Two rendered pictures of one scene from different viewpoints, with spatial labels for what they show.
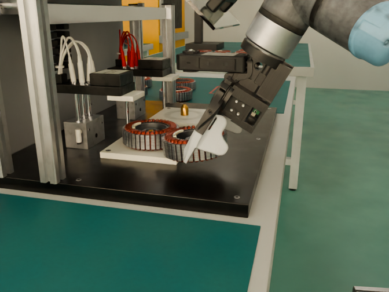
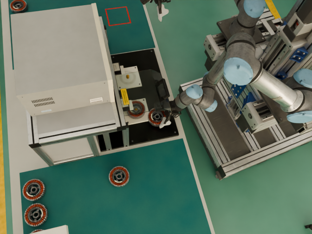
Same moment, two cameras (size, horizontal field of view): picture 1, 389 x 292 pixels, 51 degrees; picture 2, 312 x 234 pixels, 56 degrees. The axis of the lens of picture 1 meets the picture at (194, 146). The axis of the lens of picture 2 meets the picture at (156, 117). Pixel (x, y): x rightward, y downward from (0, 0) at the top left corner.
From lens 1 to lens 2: 1.44 m
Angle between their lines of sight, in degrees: 53
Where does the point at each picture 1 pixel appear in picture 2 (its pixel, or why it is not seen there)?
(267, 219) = (182, 134)
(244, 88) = (174, 111)
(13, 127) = not seen: hidden behind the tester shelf
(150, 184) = (152, 134)
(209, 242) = (176, 149)
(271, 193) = (178, 121)
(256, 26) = (180, 105)
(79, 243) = (151, 162)
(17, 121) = not seen: hidden behind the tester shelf
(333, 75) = not seen: outside the picture
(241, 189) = (174, 127)
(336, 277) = (166, 65)
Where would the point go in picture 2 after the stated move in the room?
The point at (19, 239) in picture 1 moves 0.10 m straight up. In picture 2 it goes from (138, 167) to (139, 162)
